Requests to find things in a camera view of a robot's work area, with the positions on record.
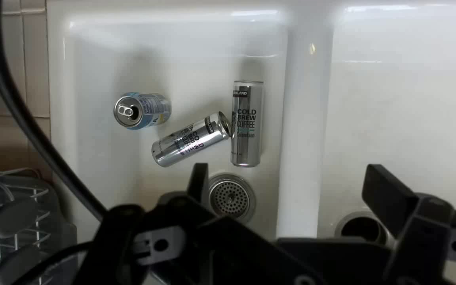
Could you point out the white double sink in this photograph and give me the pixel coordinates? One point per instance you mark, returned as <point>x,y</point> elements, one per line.
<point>185,52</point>

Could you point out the blue printed drink can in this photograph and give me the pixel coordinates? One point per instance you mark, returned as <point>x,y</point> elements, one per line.
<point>149,108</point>

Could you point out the open black sink drain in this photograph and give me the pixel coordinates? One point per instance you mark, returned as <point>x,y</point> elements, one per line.
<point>363,227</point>

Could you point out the silver drink can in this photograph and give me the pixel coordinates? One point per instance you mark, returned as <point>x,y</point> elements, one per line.
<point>185,141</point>
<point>245,136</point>

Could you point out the grey dish rack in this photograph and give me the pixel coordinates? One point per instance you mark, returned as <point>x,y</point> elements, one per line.
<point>16,222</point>

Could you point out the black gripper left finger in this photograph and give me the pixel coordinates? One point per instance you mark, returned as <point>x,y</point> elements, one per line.
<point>149,247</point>

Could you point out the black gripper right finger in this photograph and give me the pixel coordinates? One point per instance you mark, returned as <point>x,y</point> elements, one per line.
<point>427,238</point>

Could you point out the metal drain strainer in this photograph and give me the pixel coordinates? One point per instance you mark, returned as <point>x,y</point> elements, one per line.
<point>230,195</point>

